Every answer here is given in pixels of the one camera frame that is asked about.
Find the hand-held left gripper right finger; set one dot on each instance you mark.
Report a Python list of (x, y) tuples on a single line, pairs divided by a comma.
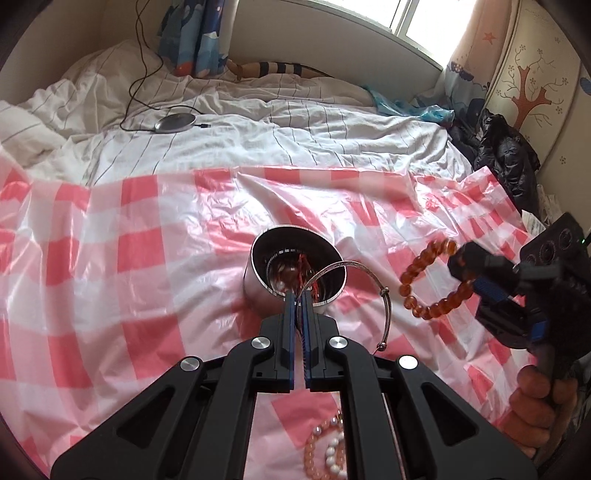
[(309, 325)]

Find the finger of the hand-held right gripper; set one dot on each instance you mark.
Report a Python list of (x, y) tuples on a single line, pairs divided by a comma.
[(480, 263), (491, 290)]

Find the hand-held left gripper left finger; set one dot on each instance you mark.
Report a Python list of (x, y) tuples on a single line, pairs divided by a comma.
[(290, 325)]

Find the tangle of mixed jewelry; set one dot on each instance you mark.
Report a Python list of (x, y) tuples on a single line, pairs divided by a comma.
[(288, 277)]

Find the steel cup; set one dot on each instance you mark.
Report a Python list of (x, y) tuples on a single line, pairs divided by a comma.
[(258, 281)]

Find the silver bangle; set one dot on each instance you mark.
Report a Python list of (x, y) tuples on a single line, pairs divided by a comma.
[(344, 264)]

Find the person's right hand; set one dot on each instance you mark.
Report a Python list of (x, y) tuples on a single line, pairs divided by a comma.
[(533, 410)]

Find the white paper sheet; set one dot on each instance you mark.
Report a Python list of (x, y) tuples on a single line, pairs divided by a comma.
[(545, 207)]

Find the black puffer jacket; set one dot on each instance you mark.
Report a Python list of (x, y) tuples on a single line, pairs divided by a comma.
[(508, 157)]

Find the dark blue garment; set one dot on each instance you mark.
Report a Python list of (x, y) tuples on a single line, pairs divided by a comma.
[(464, 134)]

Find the blue plastic bag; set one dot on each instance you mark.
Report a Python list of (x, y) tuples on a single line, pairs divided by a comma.
[(429, 113)]

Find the red checked plastic sheet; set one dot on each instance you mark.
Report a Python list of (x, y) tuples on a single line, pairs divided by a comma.
[(138, 277)]

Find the white striped bedsheet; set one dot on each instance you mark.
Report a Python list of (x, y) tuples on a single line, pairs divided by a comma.
[(323, 138)]

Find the wardrobe with tree decoration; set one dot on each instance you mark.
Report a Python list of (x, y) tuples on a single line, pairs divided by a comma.
[(545, 69)]

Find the pink cartoon curtain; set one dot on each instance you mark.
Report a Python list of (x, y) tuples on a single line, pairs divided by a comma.
[(471, 55)]

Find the round grey device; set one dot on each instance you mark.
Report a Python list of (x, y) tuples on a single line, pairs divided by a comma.
[(175, 123)]

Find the window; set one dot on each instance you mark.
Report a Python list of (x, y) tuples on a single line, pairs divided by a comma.
[(415, 23)]

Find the striped plush toy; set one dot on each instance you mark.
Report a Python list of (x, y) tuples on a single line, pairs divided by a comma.
[(272, 68)]

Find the blue cartoon curtain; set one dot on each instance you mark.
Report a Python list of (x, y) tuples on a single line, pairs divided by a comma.
[(203, 46)]

